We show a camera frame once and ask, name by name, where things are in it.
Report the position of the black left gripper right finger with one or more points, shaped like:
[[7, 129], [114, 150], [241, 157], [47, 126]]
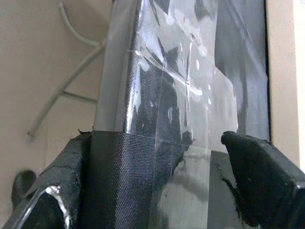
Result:
[[267, 179]]

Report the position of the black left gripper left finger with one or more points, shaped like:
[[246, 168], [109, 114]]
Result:
[[59, 186]]

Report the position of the white plastic children table top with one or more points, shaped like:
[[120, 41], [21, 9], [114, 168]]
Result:
[[281, 71]]

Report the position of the black tablecloth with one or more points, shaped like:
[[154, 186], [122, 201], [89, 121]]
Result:
[[250, 71]]

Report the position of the clear tape cross patch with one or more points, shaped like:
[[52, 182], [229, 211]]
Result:
[[190, 71]]

